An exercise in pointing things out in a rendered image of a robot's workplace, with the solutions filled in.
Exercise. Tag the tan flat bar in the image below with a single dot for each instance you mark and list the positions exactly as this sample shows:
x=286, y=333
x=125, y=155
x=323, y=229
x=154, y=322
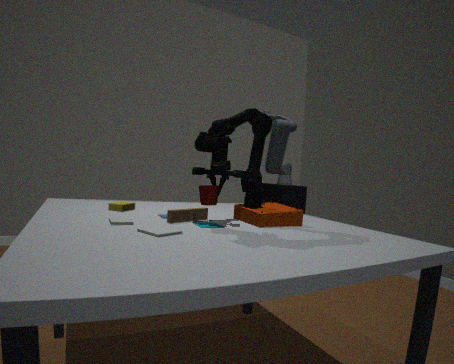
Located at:
x=186, y=215

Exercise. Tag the yellow rectangular block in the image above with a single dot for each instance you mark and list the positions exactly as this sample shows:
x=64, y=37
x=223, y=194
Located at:
x=121, y=206

